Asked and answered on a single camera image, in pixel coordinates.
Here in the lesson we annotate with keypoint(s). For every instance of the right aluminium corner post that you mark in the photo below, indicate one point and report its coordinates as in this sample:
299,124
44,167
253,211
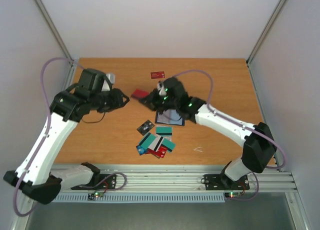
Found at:
266,30

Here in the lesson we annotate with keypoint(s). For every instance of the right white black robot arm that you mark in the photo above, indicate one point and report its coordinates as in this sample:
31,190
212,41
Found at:
256,140

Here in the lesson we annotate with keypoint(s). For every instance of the right circuit board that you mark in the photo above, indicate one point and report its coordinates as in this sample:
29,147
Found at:
232,194

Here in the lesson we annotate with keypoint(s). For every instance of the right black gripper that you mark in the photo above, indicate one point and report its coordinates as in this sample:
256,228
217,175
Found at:
153,100

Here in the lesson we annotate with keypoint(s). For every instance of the red card with chip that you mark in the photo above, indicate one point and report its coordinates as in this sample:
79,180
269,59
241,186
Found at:
160,153

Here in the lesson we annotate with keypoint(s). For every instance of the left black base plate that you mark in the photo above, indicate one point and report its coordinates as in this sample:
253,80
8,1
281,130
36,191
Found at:
104,181

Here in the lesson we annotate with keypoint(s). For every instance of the left circuit board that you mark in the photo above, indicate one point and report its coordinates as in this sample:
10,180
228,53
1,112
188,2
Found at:
95,195

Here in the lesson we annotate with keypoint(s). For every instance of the navy blue card holder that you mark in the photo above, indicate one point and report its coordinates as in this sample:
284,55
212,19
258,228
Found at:
169,117

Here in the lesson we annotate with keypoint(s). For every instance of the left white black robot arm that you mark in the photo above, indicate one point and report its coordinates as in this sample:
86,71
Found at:
34,178

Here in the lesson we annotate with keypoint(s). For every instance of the white card under teal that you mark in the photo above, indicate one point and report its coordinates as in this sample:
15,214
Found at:
154,146

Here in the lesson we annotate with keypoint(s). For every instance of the aluminium rail frame front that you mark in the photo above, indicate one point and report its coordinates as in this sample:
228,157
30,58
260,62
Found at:
164,178

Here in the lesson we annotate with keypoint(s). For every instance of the teal card right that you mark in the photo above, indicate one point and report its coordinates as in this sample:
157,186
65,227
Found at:
164,130

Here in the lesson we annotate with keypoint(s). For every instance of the aluminium corner post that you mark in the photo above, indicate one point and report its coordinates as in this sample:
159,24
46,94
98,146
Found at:
51,25
266,30

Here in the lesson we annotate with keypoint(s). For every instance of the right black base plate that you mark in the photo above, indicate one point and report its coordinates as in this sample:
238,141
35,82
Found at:
214,182

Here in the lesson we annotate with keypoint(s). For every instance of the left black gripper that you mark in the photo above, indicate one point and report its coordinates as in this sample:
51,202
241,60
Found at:
118,100

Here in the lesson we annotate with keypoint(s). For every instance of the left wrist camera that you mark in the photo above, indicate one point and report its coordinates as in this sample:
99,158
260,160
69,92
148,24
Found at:
108,81

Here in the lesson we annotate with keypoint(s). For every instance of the lone red card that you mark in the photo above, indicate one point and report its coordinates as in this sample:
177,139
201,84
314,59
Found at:
157,75

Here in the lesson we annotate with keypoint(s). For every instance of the blue card with chip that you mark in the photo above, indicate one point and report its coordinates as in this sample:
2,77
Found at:
141,150

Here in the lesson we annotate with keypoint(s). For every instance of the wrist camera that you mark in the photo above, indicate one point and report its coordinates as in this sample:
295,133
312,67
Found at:
161,88
108,81

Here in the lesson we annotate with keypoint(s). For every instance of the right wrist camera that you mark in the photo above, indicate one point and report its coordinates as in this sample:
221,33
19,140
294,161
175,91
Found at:
161,88

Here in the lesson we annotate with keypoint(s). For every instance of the red card black stripe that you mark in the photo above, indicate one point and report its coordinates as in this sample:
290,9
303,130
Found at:
139,94

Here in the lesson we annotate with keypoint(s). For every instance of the left aluminium corner post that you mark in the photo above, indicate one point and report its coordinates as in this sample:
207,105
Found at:
51,25

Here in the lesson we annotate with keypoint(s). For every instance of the grey slotted cable duct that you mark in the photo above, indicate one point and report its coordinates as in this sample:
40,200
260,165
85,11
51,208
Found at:
133,198

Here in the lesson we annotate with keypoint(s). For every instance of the teal card middle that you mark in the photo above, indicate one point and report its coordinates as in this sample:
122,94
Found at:
168,144

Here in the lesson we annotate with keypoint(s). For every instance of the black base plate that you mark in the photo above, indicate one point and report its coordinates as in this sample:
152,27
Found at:
214,182
104,181

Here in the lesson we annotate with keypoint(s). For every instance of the teal card left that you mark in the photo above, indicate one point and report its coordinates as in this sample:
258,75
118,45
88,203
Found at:
147,140

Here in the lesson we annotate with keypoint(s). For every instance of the circuit board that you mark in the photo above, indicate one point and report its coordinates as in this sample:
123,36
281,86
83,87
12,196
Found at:
232,194
95,195

